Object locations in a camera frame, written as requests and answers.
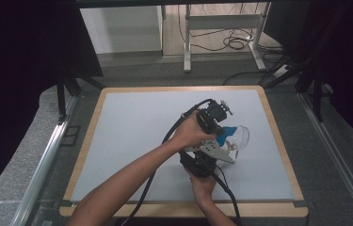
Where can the aluminium floor rail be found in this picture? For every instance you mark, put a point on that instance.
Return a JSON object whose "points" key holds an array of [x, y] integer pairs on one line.
{"points": [[331, 147], [346, 158], [44, 163]]}

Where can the person's left hand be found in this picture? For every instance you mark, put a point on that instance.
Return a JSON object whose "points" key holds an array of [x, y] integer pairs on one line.
{"points": [[188, 132]]}

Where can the white metal desk frame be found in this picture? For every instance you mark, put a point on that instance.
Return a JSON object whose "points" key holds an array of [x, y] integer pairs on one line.
{"points": [[221, 22]]}

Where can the white cabinet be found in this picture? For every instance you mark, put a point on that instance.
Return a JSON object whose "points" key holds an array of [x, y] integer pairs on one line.
{"points": [[120, 28]]}

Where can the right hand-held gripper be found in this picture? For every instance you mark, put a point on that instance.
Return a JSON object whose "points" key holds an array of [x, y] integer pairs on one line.
{"points": [[199, 163]]}

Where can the black corner tape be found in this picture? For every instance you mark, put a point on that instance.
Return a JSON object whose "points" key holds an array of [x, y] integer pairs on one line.
{"points": [[61, 203]]}

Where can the white power strip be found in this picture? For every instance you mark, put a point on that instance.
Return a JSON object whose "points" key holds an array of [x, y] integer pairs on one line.
{"points": [[280, 71]]}

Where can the person's right hand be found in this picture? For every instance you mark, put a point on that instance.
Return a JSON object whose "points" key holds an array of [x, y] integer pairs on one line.
{"points": [[204, 188]]}

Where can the dark curtain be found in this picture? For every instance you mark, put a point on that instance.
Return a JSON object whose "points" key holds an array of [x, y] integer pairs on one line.
{"points": [[349, 62], [17, 78]]}

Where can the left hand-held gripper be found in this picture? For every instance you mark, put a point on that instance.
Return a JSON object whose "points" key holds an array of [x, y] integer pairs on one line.
{"points": [[210, 119]]}

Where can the black metal stand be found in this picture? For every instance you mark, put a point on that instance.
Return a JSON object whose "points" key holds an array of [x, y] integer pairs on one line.
{"points": [[317, 103], [60, 100]]}

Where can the blue and white pouch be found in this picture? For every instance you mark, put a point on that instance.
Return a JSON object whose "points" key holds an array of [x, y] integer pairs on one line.
{"points": [[227, 133]]}

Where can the wooden framed white work board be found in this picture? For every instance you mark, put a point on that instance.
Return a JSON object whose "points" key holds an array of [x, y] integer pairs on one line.
{"points": [[127, 141]]}

